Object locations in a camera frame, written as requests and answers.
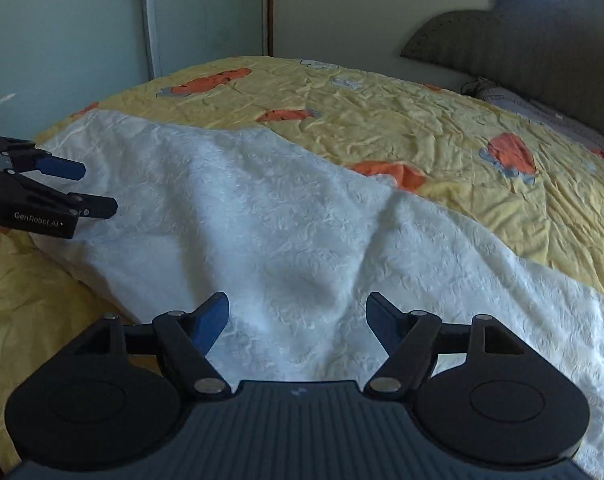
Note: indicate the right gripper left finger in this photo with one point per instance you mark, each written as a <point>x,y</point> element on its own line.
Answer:
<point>183,341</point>

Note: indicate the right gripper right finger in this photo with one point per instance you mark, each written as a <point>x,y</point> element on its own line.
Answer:
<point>409,340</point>

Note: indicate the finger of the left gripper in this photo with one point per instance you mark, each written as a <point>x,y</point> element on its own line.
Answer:
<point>93,206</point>
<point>35,159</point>

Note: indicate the white textured pants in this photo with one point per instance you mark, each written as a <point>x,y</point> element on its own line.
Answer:
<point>297,244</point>

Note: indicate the pale green wardrobe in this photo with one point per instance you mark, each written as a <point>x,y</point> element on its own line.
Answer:
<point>59,56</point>

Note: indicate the yellow carrot print bedspread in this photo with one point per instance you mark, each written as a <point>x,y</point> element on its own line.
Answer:
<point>540,193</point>

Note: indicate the grey striped pillow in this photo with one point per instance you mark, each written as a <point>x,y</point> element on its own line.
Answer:
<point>485,90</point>

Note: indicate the grey scalloped headboard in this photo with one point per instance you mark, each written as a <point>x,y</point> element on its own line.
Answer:
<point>549,50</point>

